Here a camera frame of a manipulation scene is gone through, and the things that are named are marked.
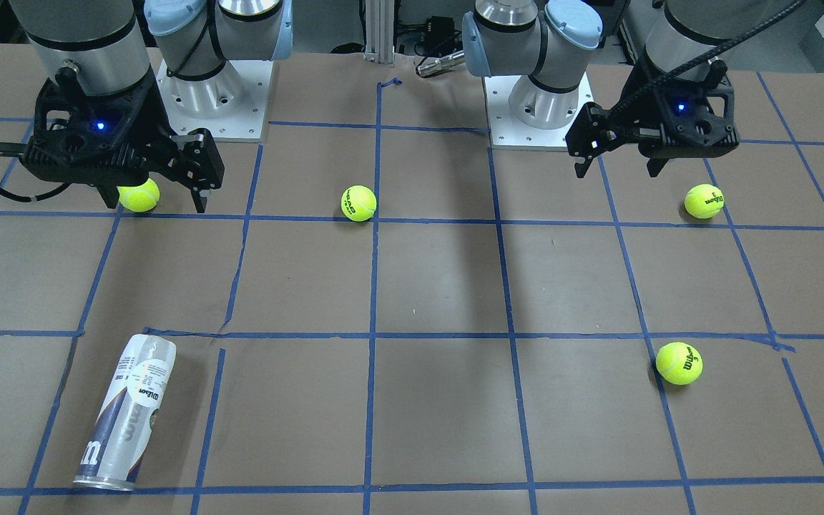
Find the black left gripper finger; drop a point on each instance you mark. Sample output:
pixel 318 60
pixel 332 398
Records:
pixel 655 165
pixel 582 167

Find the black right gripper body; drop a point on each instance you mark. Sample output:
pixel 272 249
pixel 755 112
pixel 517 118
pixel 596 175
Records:
pixel 159 127

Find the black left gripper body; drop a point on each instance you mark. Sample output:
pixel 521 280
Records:
pixel 630 109

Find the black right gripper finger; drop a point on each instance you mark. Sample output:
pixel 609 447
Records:
pixel 200 199
pixel 110 195

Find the Wilson tennis ball can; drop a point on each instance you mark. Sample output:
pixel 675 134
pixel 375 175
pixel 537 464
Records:
pixel 113 454

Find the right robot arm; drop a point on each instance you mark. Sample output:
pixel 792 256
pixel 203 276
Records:
pixel 112 44

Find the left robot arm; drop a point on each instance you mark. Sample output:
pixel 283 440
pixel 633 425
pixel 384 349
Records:
pixel 552 44

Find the yellow Head tennis ball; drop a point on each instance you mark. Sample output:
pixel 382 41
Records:
pixel 358 203

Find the silver metal cylinder tool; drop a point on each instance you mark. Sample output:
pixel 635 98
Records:
pixel 432 66

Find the black power adapter box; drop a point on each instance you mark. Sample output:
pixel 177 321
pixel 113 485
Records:
pixel 436 36

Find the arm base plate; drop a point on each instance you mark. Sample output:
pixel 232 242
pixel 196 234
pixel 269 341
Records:
pixel 232 105
pixel 526 129

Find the aluminium frame post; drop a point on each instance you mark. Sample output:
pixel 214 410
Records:
pixel 379 31

